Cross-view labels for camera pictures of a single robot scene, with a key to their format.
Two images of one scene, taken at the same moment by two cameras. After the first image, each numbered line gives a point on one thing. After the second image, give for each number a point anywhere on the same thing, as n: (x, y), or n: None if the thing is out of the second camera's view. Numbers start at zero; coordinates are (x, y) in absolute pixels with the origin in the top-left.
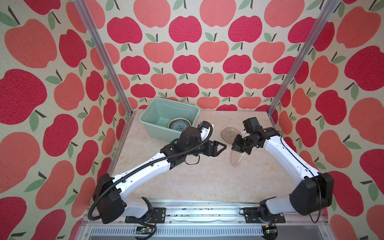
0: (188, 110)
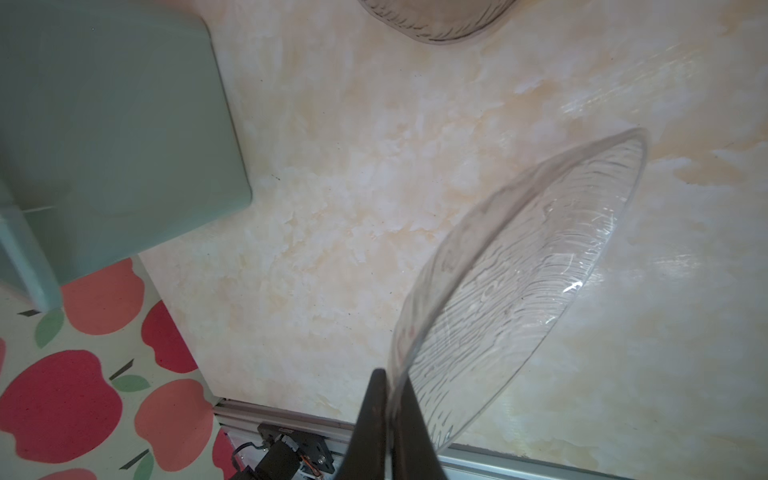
0: (116, 133)
